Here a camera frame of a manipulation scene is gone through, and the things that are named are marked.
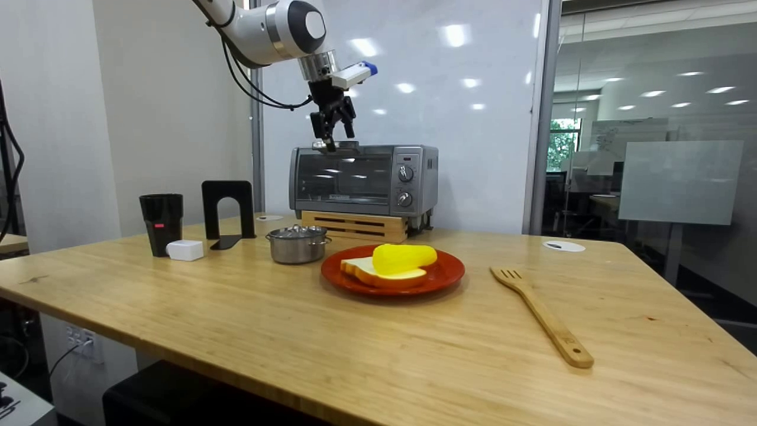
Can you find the silver toaster oven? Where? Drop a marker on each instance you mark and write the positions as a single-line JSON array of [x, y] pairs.
[[417, 180]]

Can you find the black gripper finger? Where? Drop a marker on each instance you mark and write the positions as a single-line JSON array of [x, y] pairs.
[[349, 117], [325, 133]]

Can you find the wooden fork spatula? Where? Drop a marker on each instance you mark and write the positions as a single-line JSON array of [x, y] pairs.
[[545, 316]]

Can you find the grey standing board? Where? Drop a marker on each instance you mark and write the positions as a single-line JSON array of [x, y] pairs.
[[679, 180]]

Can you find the black plastic tumbler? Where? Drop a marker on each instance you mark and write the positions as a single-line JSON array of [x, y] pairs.
[[162, 225]]

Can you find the wooden pallet stand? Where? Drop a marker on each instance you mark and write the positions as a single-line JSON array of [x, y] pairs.
[[355, 225]]

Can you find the white wall outlet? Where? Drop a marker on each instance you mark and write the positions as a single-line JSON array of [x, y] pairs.
[[84, 342]]

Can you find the white table grommet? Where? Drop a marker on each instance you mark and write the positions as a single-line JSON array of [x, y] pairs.
[[565, 246]]

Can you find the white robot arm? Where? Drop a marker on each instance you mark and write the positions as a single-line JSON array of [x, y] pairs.
[[269, 31]]

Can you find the small white box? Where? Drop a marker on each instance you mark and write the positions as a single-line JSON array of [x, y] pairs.
[[185, 252]]

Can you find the toast bread slice toy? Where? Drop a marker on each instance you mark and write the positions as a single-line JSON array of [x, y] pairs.
[[358, 270]]

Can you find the white wrist camera blue end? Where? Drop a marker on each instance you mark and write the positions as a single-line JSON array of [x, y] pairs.
[[351, 77]]

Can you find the black metal bookend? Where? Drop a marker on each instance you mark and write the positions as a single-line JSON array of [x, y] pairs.
[[210, 205]]

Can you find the red plate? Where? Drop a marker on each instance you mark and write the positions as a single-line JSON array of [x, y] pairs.
[[446, 276]]

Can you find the yellow corn toy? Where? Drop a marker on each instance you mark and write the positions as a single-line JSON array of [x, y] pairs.
[[404, 259]]

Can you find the small steel pot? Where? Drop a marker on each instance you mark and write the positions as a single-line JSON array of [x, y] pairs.
[[297, 252]]

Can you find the large white whiteboard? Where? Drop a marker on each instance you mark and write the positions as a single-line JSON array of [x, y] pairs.
[[474, 102]]

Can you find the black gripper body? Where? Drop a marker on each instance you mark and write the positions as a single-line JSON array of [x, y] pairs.
[[330, 98]]

